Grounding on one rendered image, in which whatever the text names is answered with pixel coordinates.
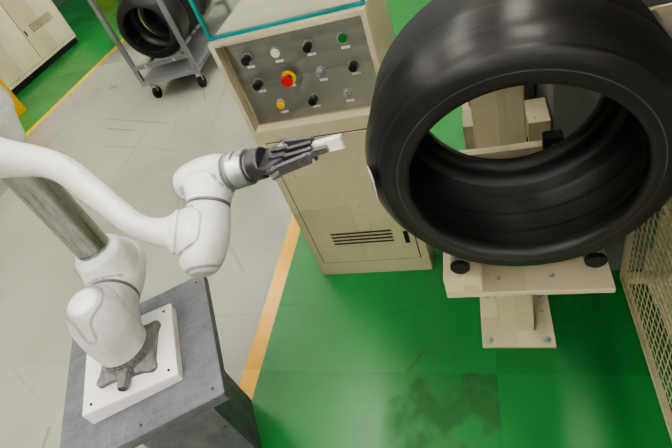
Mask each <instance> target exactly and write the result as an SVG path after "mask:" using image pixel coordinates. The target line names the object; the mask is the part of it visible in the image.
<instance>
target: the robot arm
mask: <svg viewBox="0 0 672 448"><path fill-rule="evenodd" d="M280 141H281V143H280V144H279V145H278V146H273V147H271V148H269V149H267V148H264V147H261V146H259V147H255V148H252V149H248V148H241V149H237V150H234V151H229V152H226V153H214V154H209V155H205V156H202V157H199V158H196V159H194V160H191V161H190V162H187V163H186V164H184V165H183V166H181V167H180V168H179V169H178V170H177V171H176V172H175V174H174V176H173V187H174V190H175V192H176V193H177V195H178V196H180V197H181V198H182V199H184V200H186V208H183V209H181V210H175V211H174V212H173V213H172V214H171V215H169V216H167V217H163V218H154V217H149V216H146V215H144V214H142V213H140V212H138V211H137V210H135V209H134V208H133V207H132V206H130V205H129V204H128V203H127V202H126V201H124V200H123V199H122V198H121V197H120V196H119V195H117V194H116V193H115V192H114V191H113V190H111V189H110V188H109V187H108V186H107V185H106V184H104V183H103V182H102V181H101V180H100V179H99V178H97V177H96V176H95V175H94V174H93V173H91V172H90V171H89V170H88V169H87V168H85V167H84V166H83V165H81V164H80V163H78V162H77V161H76V160H74V159H72V158H70V157H68V156H66V155H64V154H62V153H60V152H57V151H55V150H52V149H48V148H45V147H41V146H37V145H32V144H28V143H26V134H25V131H24V129H23V127H22V125H21V122H20V120H19V118H18V116H17V113H16V111H15V105H14V102H13V99H12V97H11V95H10V94H9V92H8V91H7V90H6V89H5V88H4V87H2V86H1V85H0V178H1V179H2V181H3V182H4V183H5V184H6V185H7V186H8V187H9V188H10V189H11V190H12V191H13V192H14V193H15V194H16V195H17V196H18V197H19V198H20V199H21V200H22V201H23V202H24V203H25V204H26V205H27V206H28V207H29V208H30V209H31V210H32V211H33V212H34V213H35V214H36V216H37V217H38V218H39V219H40V220H41V221H42V222H43V223H44V224H45V225H46V226H47V227H48V228H49V229H50V230H51V231H52V232H53V233H54V234H55V235H56V236H57V237H58V238H59V239H60V240H61V241H62V242H63V243H64V244H65V245H66V246H67V247H68V248H69V250H70V251H71V252H72V253H73V254H74V255H75V268H76V270H77V271H78V273H79V275H80V277H81V279H82V281H83V283H84V286H85V287H84V288H82V289H81V290H79V291H78V292H77V293H75V294H74V295H73V297H72V298H71V299H70V300H69V302H68V304H67V306H66V309H65V321H66V326H67V329H68V331H69V333H70V335H71V336H72V338H73V339H74V340H75V341H76V343H77V344H78V345H79V346H80V347H81V348H82V349H83V350H84V351H85V352H86V353H87V354H88V355H89V356H90V357H92V358H93V359H94V360H95V361H97V362H98V363H99V364H100V365H101V371H100V375H99V378H98V380H97V383H96V385H97V386H98V387H99V388H100V389H103V388H105V387H107V386H109V385H110V384H113V383H116V382H117V389H118V390H119V391H122V392H124V391H127V389H128V388H129V385H130V382H131V379H132V377H134V376H137V375H140V374H143V373H152V372H154V371H155V370H156V369H157V368H158V363H157V346H158V335H159V330H160V328H161V323H160V322H159V321H158V320H154V321H152V322H150V323H149V324H146V325H143V324H142V323H141V321H140V320H141V314H140V303H139V300H140V296H141V294H142V290H143V286H144V281H145V275H146V265H147V263H146V256H145V253H144V251H143V249H142V248H141V246H140V245H139V244H138V243H137V242H136V241H134V240H133V239H130V238H127V237H120V236H118V235H116V234H111V233H104V232H103V231H102V230H101V229H100V227H99V226H98V225H97V224H96V223H95V222H94V221H93V219H92V218H91V217H90V216H89V215H88V214H87V213H86V211H85V210H84V209H83V208H82V207H81V206H80V204H79V203H78V202H77V201H76V200H75V199H74V198H73V196H72V195H71V194H70V193H69V192H68V191H67V190H66V189H68V190H69V191H70V192H72V193H73V194H74V195H76V196H77V197H78V198H80V199H81V200H82V201H83V202H85V203H86V204H87V205H89V206H90V207H91V208H92V209H94V210H95V211H96V212H98V213H99V214H100V215H101V216H103V217H104V218H105V219H107V220H108V221H109V222H110V223H112V224H113V225H114V226H116V227H117V228H118V229H120V230H121V231H123V232H124V233H126V234H128V235H130V236H131V237H134V238H136V239H138V240H141V241H144V242H148V243H152V244H156V245H160V246H163V247H165V248H166V249H168V250H169V251H170V253H171V254H172V255H176V256H178V257H179V264H180V266H181V268H182V269H183V271H184V272H185V273H187V274H188V275H189V276H192V277H206V276H210V275H213V274H215V273H216V272H217V271H218V270H219V269H220V267H221V266H222V264H223V262H224V260H225V257H226V253H227V250H228V246H229V242H230V234H231V216H230V207H231V201H232V198H233V195H234V193H235V190H236V189H241V188H243V187H247V186H251V185H254V184H256V183H257V182H258V181H259V180H263V179H267V178H269V177H271V179H272V180H273V181H275V180H276V179H278V178H280V177H281V176H283V175H285V174H288V173H290V172H293V171H295V170H297V169H300V168H302V167H305V166H307V165H310V164H311V163H312V162H313V161H312V159H315V161H317V160H318V156H317V155H321V154H325V153H328V152H332V151H336V150H339V149H343V148H346V145H347V143H346V141H345V139H344V137H343V135H342V134H341V133H340V134H337V135H333V136H330V137H326V138H322V139H319V140H316V139H315V137H314V136H313V135H308V136H300V137H292V138H286V137H282V138H281V139H280Z"/></svg>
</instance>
